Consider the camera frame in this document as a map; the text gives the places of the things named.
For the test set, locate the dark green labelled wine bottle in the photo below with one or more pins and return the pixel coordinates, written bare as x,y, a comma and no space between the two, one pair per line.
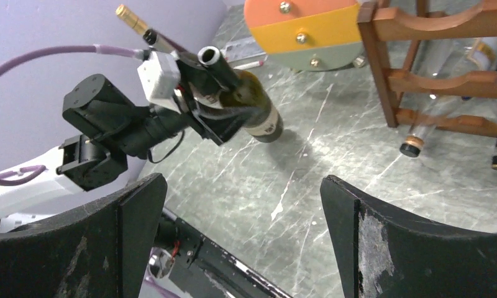
158,42

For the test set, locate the dark gold-capped wine bottle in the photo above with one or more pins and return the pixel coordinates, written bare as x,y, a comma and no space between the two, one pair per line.
138,25

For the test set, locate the clear plastic ruler package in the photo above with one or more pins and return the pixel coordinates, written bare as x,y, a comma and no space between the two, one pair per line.
241,49

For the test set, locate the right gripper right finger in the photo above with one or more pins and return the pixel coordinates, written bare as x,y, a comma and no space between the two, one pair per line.
385,251

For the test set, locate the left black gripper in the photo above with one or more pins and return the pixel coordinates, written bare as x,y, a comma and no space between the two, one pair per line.
208,74

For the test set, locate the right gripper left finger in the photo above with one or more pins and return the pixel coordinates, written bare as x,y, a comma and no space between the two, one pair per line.
99,249

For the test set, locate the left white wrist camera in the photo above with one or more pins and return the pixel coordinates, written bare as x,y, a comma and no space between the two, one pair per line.
159,76

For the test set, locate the dark wine bottle white label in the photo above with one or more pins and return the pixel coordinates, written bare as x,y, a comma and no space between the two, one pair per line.
243,89

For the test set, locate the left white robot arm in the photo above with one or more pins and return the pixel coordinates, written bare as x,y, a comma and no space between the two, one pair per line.
111,129

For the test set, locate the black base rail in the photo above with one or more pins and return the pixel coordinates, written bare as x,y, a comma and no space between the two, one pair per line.
186,263

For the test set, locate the white pen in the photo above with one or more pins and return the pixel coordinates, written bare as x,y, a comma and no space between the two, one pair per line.
250,65

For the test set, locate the white round drawer cabinet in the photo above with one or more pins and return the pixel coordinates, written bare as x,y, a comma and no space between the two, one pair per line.
307,35

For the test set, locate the brown wooden wine rack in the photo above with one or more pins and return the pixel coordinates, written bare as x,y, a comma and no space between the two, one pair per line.
411,53

